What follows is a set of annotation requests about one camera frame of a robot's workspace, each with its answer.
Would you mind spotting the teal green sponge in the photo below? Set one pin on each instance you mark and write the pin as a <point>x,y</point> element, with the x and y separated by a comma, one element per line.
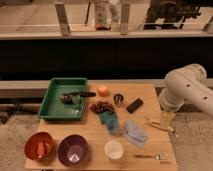
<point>105,116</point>

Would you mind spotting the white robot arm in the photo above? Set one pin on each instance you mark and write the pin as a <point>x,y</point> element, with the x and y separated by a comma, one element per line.
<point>185,84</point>

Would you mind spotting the purple bowl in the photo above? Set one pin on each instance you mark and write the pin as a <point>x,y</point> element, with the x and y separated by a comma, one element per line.
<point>72,150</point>

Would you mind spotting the red bowl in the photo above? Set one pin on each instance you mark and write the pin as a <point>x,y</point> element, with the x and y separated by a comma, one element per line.
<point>31,145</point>

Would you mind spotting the orange fruit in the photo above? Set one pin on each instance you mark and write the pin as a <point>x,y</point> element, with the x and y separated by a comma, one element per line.
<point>103,91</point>

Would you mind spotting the small metal cup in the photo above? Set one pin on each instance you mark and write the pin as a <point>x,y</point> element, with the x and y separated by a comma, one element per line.
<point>118,99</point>

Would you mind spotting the bunch of dark grapes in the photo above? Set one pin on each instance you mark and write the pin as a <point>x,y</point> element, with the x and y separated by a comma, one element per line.
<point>102,106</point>

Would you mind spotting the black rectangular block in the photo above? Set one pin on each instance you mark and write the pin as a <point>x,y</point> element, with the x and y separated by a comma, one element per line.
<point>134,105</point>

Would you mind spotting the blue plastic cup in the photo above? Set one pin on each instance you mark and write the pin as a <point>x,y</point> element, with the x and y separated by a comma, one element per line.
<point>112,125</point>

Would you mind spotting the green plastic tray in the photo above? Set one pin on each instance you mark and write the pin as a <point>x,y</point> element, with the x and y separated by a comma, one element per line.
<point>53,109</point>

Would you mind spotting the blue grey cloth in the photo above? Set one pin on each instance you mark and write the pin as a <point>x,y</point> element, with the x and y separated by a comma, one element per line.
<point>134,134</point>

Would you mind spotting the white red carton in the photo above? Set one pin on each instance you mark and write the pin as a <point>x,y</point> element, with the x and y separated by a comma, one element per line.
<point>100,15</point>

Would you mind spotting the white cup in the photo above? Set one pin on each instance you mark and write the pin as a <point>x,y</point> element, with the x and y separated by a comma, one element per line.
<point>114,150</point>

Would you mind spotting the banana peel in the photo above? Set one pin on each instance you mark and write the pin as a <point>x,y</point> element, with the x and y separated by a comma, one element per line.
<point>164,122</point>

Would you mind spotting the silver fork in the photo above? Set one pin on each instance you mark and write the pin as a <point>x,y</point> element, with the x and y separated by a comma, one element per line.
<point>158,156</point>

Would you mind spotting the orange carrot piece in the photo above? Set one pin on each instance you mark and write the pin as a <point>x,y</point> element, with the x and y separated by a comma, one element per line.
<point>41,150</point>

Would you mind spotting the black machine in background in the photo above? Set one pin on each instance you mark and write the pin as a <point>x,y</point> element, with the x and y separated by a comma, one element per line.
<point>171,11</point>

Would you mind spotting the black handled ladle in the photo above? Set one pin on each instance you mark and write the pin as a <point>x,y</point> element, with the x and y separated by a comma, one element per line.
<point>75,97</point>

